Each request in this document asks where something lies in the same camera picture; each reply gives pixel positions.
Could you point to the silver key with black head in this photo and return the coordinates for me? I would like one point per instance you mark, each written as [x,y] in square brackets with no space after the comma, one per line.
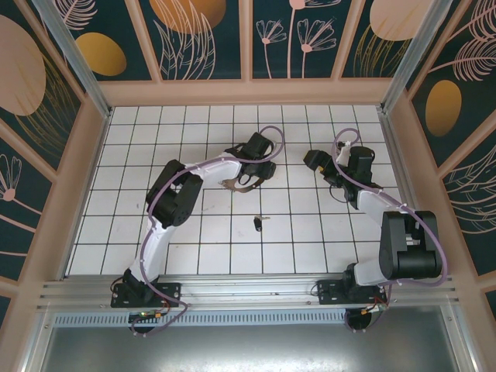
[257,225]

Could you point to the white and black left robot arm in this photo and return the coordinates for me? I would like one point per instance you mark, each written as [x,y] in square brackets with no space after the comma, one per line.
[155,248]

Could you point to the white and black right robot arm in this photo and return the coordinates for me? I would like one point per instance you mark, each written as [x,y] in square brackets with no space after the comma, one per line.
[370,203]

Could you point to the small controller board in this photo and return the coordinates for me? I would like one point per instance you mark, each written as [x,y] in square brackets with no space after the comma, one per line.
[149,315]
[374,308]

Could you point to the galvanised metal sheet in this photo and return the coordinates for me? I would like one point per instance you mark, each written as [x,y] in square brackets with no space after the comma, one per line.
[248,348]

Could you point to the aluminium corner post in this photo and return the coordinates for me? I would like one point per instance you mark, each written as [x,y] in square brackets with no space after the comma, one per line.
[415,58]
[76,66]

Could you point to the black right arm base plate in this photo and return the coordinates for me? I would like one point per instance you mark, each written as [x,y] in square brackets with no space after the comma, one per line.
[329,294]

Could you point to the aluminium mounting rail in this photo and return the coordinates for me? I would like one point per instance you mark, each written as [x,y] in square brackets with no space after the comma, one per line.
[248,290]

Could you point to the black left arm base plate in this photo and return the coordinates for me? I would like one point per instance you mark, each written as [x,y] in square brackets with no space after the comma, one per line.
[170,294]

